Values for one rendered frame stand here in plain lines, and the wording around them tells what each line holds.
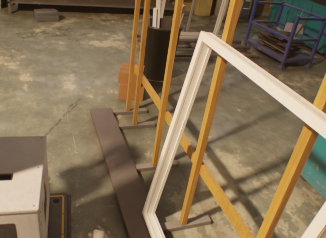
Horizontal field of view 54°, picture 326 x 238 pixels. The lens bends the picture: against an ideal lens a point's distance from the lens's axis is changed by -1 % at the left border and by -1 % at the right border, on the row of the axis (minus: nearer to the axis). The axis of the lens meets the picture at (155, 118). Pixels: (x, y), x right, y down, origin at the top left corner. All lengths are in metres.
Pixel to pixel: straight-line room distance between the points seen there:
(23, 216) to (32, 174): 0.23
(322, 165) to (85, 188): 2.07
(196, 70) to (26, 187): 1.10
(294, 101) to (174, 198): 1.76
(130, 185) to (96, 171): 0.37
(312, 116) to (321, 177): 2.07
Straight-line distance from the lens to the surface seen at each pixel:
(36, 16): 7.13
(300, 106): 1.26
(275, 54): 6.44
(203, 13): 9.12
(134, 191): 2.74
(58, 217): 2.19
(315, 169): 3.30
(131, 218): 2.54
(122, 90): 4.08
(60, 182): 2.89
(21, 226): 1.63
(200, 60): 1.91
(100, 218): 2.60
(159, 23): 4.95
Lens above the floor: 1.95
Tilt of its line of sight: 31 degrees down
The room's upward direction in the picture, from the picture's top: 8 degrees clockwise
